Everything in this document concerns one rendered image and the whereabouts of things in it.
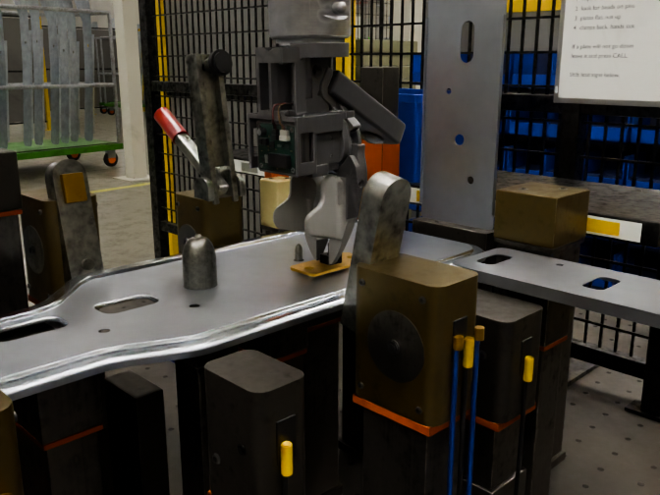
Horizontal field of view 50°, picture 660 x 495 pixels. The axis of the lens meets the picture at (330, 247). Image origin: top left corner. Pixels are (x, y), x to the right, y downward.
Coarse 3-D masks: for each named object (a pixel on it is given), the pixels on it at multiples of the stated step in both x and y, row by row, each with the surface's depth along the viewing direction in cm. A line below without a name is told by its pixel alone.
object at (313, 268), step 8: (320, 256) 72; (344, 256) 75; (296, 264) 72; (304, 264) 72; (312, 264) 72; (320, 264) 72; (328, 264) 72; (336, 264) 72; (344, 264) 72; (304, 272) 69; (312, 272) 69; (320, 272) 69; (328, 272) 70
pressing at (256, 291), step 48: (288, 240) 85; (432, 240) 85; (96, 288) 67; (144, 288) 67; (240, 288) 67; (288, 288) 67; (336, 288) 67; (48, 336) 55; (96, 336) 55; (144, 336) 55; (192, 336) 55; (240, 336) 57; (0, 384) 47; (48, 384) 49
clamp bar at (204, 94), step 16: (192, 64) 81; (208, 64) 79; (224, 64) 79; (192, 80) 81; (208, 80) 82; (192, 96) 82; (208, 96) 83; (224, 96) 83; (192, 112) 82; (208, 112) 83; (224, 112) 83; (208, 128) 82; (224, 128) 83; (208, 144) 82; (224, 144) 84; (208, 160) 82; (224, 160) 84; (208, 176) 82; (224, 176) 85
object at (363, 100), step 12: (336, 72) 66; (336, 84) 65; (348, 84) 66; (336, 96) 66; (348, 96) 67; (360, 96) 68; (348, 108) 68; (360, 108) 68; (372, 108) 69; (384, 108) 70; (360, 120) 69; (372, 120) 69; (384, 120) 71; (396, 120) 72; (360, 132) 73; (372, 132) 72; (384, 132) 71; (396, 132) 72
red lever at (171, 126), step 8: (160, 112) 89; (168, 112) 89; (160, 120) 89; (168, 120) 89; (176, 120) 89; (168, 128) 88; (176, 128) 88; (168, 136) 89; (176, 136) 88; (184, 136) 88; (176, 144) 89; (184, 144) 87; (192, 144) 87; (184, 152) 87; (192, 152) 86; (192, 160) 86; (216, 176) 84; (224, 184) 84; (224, 192) 84
